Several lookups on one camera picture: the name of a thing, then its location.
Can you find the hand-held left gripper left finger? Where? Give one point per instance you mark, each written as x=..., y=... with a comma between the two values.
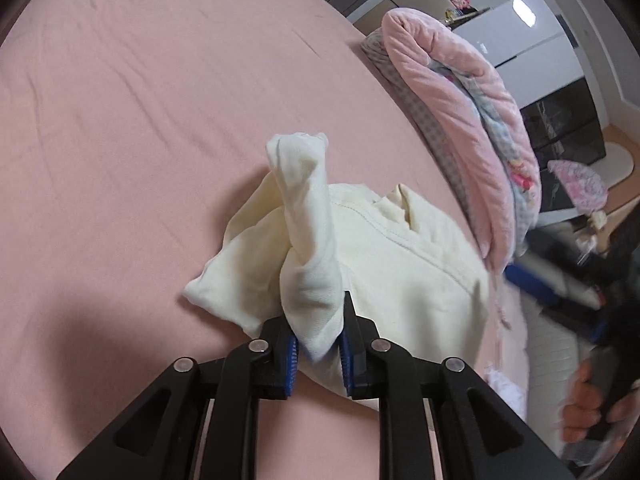
x=292, y=365

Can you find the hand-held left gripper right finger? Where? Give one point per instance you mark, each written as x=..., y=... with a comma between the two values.
x=345, y=365

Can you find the white garment with navy trim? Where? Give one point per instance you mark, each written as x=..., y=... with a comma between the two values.
x=505, y=390

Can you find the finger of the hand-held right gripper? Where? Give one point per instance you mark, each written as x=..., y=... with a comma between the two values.
x=545, y=285

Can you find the grey padded headboard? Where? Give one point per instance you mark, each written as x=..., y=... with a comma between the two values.
x=555, y=355

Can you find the white wardrobe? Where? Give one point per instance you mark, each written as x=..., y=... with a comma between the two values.
x=520, y=45

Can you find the yellow plush toy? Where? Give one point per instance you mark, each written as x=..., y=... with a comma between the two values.
x=597, y=220

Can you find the folded pink quilt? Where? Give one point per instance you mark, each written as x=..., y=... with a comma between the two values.
x=450, y=125

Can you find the person's right hand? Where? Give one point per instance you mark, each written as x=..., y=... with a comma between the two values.
x=580, y=400

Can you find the black glass cabinet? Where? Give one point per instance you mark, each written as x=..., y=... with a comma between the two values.
x=565, y=130

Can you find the cream and pink shirt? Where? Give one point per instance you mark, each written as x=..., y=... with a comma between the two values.
x=400, y=270

